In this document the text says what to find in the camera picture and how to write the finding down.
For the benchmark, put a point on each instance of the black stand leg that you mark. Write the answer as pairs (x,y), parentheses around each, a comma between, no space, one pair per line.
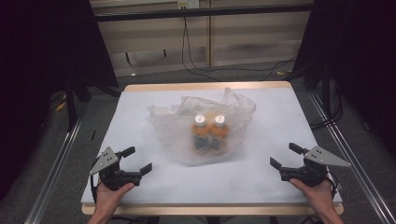
(70,105)
(326,90)

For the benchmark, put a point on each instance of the orange juice bottle white cap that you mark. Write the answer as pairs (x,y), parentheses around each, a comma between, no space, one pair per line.
(220,133)
(200,133)

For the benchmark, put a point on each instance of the black horizontal bar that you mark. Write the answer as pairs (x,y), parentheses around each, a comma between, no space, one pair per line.
(202,12)

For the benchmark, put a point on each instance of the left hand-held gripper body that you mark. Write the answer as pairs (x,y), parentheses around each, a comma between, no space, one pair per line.
(107,161)

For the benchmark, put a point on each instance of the metal floor rail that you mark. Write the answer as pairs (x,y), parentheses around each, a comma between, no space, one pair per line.
(351,161)
(53,174)

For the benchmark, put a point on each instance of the white table mat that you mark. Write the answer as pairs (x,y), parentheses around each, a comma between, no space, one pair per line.
(130,112)

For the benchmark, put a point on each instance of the person's left hand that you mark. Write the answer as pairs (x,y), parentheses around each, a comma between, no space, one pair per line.
(109,199)

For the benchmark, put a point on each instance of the wooden table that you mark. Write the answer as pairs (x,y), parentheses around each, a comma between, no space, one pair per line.
(205,86)

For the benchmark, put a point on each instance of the white wall socket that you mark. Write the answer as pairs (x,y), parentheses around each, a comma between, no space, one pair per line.
(188,3)

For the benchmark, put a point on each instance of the person's right hand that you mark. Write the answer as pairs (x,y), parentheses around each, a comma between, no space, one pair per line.
(317,194)

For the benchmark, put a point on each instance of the black curtain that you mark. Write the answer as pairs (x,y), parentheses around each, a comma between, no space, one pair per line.
(37,62)
(358,46)

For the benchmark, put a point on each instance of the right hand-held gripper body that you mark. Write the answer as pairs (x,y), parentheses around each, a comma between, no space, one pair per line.
(320,157)

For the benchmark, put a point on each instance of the clear plastic bag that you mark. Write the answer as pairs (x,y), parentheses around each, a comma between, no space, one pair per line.
(174,130)

